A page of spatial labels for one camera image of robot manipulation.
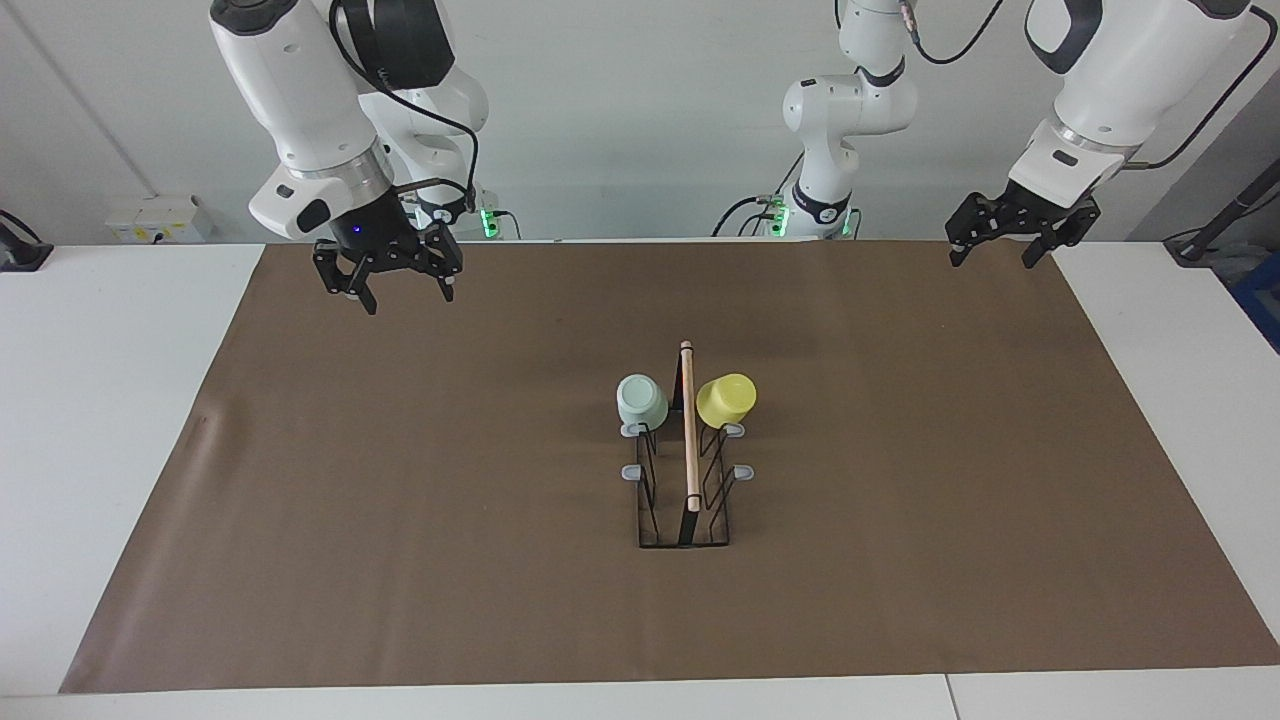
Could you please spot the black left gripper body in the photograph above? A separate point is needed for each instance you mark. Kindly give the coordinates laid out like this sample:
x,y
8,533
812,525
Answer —
x,y
1030,210

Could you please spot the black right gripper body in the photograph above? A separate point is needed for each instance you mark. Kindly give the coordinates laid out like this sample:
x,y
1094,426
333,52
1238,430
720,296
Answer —
x,y
375,235

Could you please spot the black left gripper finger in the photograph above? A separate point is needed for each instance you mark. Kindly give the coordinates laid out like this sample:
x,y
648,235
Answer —
x,y
975,220
1078,225

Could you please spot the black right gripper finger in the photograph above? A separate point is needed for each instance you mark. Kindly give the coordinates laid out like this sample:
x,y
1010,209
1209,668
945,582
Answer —
x,y
445,258
340,272

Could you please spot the pale green plastic cup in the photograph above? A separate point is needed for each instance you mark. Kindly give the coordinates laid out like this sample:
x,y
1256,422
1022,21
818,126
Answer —
x,y
640,402

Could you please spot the yellow plastic cup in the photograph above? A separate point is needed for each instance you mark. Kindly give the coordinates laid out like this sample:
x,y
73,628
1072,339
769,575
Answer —
x,y
725,400

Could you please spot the black stand pole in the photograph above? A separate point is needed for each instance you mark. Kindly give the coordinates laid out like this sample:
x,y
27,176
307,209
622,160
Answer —
x,y
1215,235

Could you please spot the blue box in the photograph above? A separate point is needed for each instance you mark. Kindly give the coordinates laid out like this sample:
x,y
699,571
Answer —
x,y
1262,300

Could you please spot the black clamp base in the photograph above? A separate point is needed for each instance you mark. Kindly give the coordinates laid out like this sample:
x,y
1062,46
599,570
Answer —
x,y
20,255

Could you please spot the brown paper table mat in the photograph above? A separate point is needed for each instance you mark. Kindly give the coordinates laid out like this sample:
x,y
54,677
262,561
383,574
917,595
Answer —
x,y
500,600

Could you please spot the white wall socket box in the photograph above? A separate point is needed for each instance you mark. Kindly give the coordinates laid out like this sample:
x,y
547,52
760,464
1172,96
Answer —
x,y
155,222

